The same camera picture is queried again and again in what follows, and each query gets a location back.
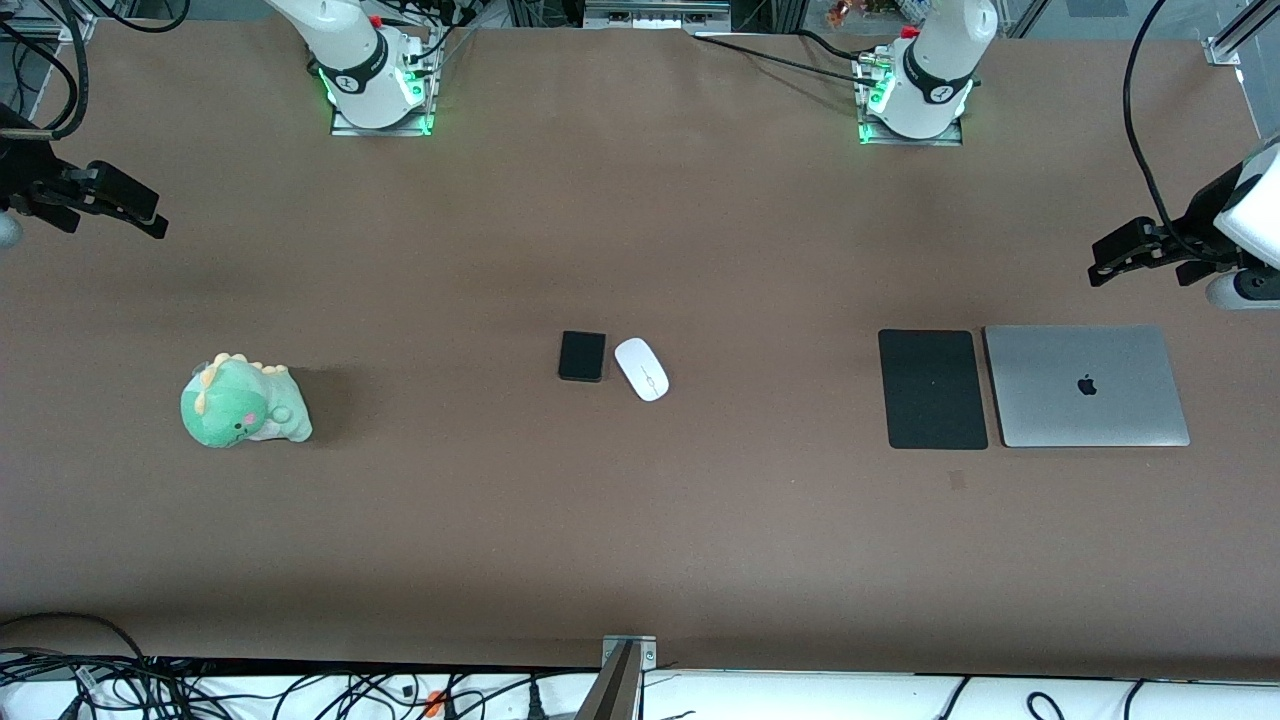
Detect dark camera support pole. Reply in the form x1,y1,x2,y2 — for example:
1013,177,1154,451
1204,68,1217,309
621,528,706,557
574,642,641,720

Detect short black table cable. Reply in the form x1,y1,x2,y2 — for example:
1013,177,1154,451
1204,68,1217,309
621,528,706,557
795,28,871,67

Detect green dinosaur plush toy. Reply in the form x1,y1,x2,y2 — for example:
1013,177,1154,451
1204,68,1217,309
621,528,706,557
180,352,314,449

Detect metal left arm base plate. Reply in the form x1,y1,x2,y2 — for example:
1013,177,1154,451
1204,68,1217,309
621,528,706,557
855,50,966,148

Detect metal table edge bracket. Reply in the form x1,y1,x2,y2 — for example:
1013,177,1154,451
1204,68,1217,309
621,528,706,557
601,635,659,673

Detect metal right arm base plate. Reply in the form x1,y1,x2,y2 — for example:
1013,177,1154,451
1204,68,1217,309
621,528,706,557
330,28,437,138

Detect small black phone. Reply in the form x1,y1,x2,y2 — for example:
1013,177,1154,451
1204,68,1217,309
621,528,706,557
557,330,608,384

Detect black mouse pad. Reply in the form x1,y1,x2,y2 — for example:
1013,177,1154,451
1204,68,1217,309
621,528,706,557
877,328,990,451

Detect aluminium frame with sockets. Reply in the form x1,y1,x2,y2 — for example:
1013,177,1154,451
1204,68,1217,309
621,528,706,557
583,0,733,31

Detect long black table cable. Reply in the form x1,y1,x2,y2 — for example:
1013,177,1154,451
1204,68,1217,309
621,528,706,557
692,34,879,91

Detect aluminium extrusion bar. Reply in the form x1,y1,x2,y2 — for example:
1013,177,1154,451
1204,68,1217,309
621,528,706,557
0,16,97,44
1203,0,1280,69

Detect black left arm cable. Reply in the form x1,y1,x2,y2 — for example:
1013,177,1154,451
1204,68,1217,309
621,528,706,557
1121,0,1173,241

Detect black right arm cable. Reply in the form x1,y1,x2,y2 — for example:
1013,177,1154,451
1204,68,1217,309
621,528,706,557
0,0,93,141

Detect tangled black cables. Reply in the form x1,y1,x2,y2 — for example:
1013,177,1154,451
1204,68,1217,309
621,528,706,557
0,610,601,720

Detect silver closed laptop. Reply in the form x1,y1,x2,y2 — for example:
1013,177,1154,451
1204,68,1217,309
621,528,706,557
982,323,1192,449

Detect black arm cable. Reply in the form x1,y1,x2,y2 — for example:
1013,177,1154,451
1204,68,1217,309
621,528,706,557
0,0,93,141
1121,0,1173,241

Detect white computer mouse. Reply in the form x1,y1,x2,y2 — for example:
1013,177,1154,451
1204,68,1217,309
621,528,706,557
613,337,671,403

